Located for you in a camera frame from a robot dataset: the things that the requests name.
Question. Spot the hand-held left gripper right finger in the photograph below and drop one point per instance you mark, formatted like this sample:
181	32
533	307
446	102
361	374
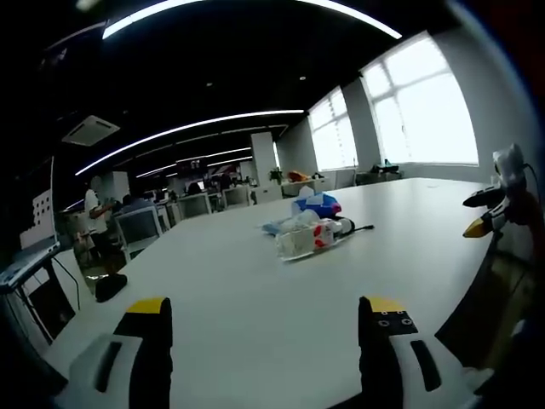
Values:
430	370

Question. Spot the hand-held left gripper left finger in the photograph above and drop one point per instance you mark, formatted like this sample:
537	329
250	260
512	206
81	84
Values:
91	370

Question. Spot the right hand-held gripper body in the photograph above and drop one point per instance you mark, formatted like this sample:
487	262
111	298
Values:
508	164

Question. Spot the black pouch item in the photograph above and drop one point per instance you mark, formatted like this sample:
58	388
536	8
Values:
110	287

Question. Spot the blue tissue box item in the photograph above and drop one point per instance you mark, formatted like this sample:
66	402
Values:
315	204

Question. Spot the clear packet with red print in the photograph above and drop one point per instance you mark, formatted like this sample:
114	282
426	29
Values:
304	243

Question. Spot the light blue packet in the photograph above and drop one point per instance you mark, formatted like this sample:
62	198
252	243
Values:
272	228

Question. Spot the large bright window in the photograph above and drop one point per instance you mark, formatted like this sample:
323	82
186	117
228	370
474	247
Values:
419	106
334	132

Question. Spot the white office chair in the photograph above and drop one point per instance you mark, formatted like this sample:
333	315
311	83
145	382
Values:
138	230

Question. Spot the white pegboard panel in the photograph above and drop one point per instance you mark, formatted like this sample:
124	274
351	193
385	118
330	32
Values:
41	213

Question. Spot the white table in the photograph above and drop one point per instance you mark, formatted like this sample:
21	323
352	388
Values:
238	289

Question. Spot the green potted plant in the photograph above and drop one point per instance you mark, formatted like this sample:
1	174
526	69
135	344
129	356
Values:
277	175

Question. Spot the white square pillar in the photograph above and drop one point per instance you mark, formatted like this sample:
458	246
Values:
263	157

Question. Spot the ceiling air conditioner vent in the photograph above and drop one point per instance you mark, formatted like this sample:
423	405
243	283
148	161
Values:
90	129

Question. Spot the long ceiling light strip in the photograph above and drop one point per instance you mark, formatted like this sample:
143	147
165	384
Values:
191	127
238	8

